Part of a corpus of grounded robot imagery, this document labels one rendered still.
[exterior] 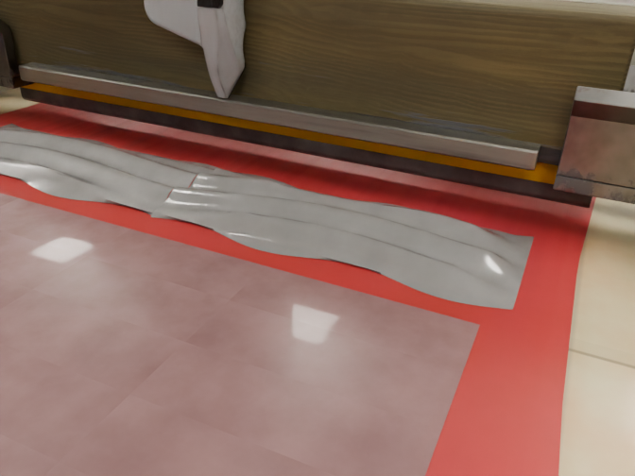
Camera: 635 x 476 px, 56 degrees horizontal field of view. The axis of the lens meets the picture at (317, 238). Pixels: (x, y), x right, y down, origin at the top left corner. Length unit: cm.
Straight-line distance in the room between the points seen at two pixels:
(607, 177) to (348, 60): 14
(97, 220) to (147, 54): 13
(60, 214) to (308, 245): 13
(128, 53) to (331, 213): 19
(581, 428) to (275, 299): 12
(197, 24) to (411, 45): 12
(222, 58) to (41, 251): 14
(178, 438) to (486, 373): 11
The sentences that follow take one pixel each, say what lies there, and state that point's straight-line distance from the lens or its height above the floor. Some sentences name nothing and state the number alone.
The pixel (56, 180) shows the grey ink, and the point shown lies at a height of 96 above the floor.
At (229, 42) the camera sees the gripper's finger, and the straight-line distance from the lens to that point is 35.
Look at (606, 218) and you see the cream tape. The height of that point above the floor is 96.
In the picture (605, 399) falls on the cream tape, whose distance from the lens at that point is 23.
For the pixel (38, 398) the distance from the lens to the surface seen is 22.
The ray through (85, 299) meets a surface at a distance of 26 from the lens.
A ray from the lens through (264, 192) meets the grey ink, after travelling 33.
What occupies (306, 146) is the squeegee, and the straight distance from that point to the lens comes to 37.
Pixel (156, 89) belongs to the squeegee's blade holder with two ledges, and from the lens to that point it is 39.
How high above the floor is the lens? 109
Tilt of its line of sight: 29 degrees down
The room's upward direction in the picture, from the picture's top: 2 degrees clockwise
